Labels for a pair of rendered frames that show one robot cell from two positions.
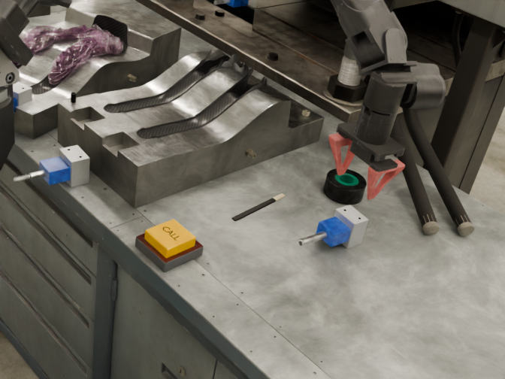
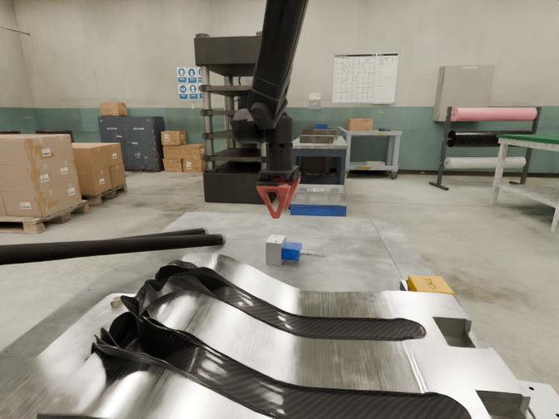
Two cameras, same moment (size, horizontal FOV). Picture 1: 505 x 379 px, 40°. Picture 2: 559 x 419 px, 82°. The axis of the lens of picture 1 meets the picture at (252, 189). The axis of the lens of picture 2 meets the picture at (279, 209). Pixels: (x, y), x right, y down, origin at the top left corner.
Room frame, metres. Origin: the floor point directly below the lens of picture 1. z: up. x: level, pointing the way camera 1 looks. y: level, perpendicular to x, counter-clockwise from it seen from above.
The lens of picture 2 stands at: (1.39, 0.38, 1.12)
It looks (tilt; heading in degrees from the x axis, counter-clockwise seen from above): 16 degrees down; 236
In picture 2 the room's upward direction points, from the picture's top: straight up
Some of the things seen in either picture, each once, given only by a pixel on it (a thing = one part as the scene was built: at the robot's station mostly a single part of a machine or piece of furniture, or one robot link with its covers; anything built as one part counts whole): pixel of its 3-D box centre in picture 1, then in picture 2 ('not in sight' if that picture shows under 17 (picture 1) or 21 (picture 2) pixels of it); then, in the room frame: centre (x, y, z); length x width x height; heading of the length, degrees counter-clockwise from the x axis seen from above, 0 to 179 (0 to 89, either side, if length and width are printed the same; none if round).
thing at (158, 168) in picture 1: (200, 113); (254, 362); (1.25, 0.14, 0.87); 0.50 x 0.26 x 0.14; 140
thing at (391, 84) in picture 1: (388, 92); (276, 130); (1.01, -0.18, 1.09); 0.07 x 0.06 x 0.07; 119
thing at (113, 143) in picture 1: (120, 150); (457, 345); (1.05, 0.25, 0.87); 0.05 x 0.05 x 0.04; 50
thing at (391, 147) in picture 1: (373, 125); (279, 160); (1.01, -0.17, 1.03); 0.10 x 0.07 x 0.07; 41
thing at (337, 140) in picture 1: (352, 156); (277, 195); (1.02, -0.16, 0.96); 0.07 x 0.07 x 0.09; 41
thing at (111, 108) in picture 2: not in sight; (113, 109); (0.32, -7.19, 1.26); 0.42 x 0.33 x 0.29; 137
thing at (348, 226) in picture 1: (328, 232); (296, 251); (0.98, -0.15, 0.83); 0.13 x 0.05 x 0.05; 132
